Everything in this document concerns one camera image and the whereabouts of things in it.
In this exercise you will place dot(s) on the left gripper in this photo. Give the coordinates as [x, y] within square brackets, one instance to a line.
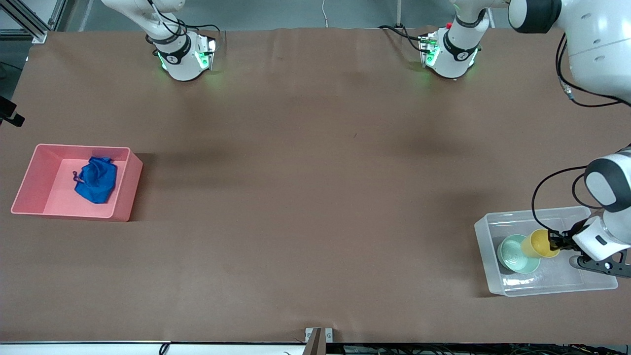
[565, 241]

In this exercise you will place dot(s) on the yellow plastic cup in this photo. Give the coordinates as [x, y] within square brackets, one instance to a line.
[537, 244]

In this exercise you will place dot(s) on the mint green bowl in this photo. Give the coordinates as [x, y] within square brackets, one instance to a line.
[512, 256]

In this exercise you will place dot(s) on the blue cloth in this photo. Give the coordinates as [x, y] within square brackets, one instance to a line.
[98, 182]

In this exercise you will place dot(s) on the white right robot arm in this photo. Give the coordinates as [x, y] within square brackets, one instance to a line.
[180, 59]

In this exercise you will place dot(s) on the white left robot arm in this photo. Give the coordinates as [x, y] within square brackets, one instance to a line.
[591, 39]

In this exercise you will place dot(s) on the clear plastic box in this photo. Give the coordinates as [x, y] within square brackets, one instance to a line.
[542, 286]

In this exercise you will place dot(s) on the pink plastic box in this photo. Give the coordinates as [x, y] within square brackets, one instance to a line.
[49, 197]

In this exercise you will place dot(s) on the brown table cover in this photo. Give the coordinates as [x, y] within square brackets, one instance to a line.
[315, 222]

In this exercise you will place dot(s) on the white table edge strip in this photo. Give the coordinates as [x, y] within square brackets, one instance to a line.
[98, 349]

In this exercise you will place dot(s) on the aluminium frame profile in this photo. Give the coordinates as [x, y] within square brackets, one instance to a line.
[37, 34]

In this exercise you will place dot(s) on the metal table bracket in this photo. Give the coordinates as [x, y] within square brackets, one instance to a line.
[315, 340]

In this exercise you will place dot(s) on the thin grey metal post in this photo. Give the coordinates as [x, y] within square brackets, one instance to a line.
[398, 12]

